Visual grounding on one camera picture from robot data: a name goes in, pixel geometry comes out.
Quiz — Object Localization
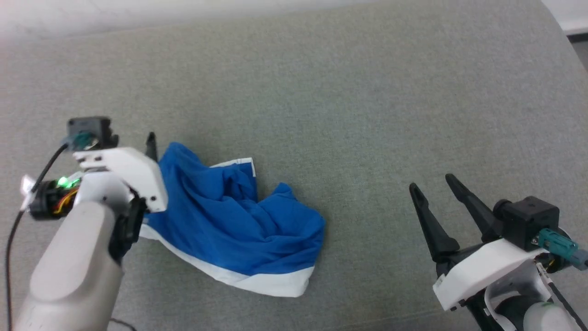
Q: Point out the blue shorts with white trim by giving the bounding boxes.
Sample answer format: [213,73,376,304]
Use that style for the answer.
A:
[138,142,327,298]

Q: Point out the grey fabric sofa seat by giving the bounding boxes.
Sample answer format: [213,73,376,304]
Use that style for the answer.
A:
[0,0,588,331]

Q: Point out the black camera cable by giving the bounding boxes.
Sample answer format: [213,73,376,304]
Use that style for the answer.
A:
[4,143,70,331]
[535,263,588,331]

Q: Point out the black right camera cable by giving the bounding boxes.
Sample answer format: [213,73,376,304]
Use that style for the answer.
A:
[535,263,588,331]

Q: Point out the teal right camera cable connector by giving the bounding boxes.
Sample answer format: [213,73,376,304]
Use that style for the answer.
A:
[537,228,588,271]

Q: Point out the teal left camera cable connector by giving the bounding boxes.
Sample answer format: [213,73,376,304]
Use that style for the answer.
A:
[69,132,100,150]

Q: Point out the teal camera cable connector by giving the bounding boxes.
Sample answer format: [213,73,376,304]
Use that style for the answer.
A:
[69,132,100,150]
[537,228,588,271]

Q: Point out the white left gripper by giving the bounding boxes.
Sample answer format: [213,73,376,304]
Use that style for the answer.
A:
[28,132,169,221]

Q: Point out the black left camera cable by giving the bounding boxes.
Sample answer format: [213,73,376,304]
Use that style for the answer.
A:
[4,143,70,331]

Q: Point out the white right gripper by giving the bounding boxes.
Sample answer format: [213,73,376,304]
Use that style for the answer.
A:
[409,173,559,312]

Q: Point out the white cable tag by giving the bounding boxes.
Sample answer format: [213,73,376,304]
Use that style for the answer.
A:
[20,175,38,208]

